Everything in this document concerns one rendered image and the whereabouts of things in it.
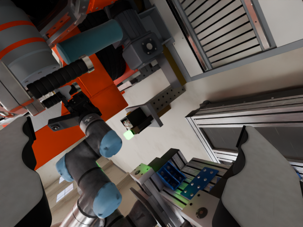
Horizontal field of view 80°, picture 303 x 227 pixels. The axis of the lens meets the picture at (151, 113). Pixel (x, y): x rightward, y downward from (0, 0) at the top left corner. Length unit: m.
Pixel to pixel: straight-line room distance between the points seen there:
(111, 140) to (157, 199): 0.53
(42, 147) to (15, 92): 0.65
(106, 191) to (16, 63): 0.41
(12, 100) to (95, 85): 0.69
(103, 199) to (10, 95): 0.30
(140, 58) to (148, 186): 0.65
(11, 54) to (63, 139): 0.58
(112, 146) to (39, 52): 0.33
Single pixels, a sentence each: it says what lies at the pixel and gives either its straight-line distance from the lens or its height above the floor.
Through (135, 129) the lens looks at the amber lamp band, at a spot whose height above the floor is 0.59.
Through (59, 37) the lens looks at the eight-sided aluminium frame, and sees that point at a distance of 0.89.
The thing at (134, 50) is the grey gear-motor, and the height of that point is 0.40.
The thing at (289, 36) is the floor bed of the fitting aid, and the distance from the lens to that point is 0.90.
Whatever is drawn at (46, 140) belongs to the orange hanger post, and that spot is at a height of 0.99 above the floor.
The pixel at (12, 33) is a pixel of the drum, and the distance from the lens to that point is 0.63.
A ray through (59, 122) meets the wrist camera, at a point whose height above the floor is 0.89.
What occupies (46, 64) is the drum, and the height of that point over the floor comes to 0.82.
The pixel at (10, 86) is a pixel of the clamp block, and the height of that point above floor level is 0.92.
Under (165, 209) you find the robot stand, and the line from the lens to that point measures 1.03.
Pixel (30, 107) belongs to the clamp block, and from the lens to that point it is 0.79.
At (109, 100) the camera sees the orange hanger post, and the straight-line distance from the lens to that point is 1.10.
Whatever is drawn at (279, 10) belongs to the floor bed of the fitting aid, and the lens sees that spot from 0.89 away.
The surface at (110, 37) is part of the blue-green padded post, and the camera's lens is 0.82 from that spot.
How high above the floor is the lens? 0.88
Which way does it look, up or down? 23 degrees down
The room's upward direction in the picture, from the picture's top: 127 degrees counter-clockwise
